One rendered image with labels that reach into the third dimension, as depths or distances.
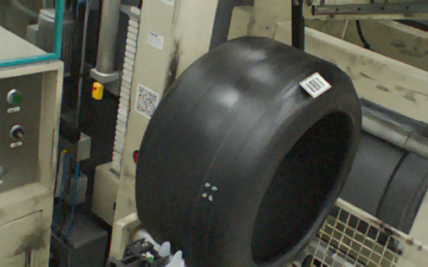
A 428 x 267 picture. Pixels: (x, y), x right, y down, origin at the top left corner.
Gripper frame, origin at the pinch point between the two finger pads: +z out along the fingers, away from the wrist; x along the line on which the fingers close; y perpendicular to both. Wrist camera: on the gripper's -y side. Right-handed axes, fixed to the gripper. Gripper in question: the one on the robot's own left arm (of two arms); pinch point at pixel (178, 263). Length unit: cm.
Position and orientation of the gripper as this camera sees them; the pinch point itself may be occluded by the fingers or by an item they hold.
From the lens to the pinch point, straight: 122.8
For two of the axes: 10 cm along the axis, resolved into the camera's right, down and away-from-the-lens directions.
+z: 6.1, -1.2, 7.8
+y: 2.6, -9.1, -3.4
